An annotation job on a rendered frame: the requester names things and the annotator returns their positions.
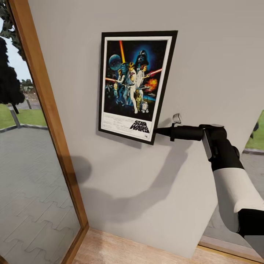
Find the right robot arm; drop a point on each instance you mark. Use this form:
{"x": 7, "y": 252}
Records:
{"x": 240, "y": 205}

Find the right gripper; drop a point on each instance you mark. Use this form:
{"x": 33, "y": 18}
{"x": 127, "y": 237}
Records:
{"x": 178, "y": 132}

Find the poster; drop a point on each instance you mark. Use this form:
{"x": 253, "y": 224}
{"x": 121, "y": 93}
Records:
{"x": 133, "y": 76}

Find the door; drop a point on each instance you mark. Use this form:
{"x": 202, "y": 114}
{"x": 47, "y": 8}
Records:
{"x": 42, "y": 215}

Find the fixed window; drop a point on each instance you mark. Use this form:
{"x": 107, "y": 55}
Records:
{"x": 217, "y": 238}

